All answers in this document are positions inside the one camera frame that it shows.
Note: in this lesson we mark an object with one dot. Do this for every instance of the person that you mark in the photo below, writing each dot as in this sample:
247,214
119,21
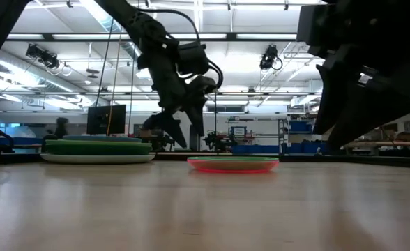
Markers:
61,127

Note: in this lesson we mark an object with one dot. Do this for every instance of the black overhead camera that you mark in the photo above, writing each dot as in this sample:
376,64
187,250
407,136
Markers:
43,55
269,57

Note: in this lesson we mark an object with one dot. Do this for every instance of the long blue storage bin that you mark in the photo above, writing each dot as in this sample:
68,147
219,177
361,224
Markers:
260,149

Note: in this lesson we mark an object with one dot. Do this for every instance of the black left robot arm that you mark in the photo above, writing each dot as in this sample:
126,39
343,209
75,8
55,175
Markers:
156,52

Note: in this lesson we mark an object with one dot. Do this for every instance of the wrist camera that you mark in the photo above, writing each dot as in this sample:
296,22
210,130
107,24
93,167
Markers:
192,57
311,22

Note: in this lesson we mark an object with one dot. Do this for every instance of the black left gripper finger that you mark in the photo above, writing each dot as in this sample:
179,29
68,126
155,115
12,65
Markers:
197,104
165,122

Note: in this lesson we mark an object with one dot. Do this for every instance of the green large plate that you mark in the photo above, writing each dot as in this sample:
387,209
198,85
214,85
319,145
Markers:
97,148

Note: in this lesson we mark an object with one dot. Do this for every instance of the pink translucent small plate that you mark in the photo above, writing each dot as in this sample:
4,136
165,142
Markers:
233,168

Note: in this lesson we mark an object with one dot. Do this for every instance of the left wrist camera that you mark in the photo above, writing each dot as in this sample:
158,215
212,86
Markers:
192,57

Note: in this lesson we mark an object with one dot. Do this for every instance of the black computer monitor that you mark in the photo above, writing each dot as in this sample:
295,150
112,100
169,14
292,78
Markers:
105,120

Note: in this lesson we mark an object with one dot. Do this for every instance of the small black robot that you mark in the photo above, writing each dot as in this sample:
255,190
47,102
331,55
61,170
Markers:
213,139

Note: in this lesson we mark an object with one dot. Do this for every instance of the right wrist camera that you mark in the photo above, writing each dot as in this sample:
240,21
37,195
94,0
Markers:
311,22

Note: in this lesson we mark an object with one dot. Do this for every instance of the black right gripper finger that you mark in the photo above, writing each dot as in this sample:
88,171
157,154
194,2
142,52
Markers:
379,108
334,94

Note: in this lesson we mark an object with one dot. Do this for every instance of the blue-framed sign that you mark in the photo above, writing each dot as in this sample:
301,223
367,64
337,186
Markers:
238,131

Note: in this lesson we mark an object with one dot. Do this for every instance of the overhead light bar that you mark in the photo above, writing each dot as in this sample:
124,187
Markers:
231,36

